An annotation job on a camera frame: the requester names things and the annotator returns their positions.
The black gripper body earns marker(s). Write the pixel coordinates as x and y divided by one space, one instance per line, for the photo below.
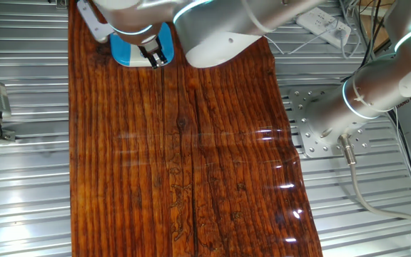
150 48

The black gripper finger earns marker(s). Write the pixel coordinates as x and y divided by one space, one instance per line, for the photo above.
152 61
161 57

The blue and white desk lamp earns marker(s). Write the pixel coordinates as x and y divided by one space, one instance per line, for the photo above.
121 53

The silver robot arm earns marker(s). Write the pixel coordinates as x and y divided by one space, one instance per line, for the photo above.
227 28

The wood grain table mat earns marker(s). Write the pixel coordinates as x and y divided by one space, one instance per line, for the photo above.
127 160

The white power strip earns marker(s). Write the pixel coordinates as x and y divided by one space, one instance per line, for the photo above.
316 21

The white power plug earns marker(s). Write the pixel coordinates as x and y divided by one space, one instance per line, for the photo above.
339 28

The brown wooden board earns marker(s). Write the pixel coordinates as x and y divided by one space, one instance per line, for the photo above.
367 32

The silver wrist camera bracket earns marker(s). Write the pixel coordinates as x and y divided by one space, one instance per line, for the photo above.
95 25

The small metal bracket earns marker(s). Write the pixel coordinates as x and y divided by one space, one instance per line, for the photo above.
61 3

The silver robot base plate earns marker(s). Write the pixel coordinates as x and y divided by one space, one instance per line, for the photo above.
298 107

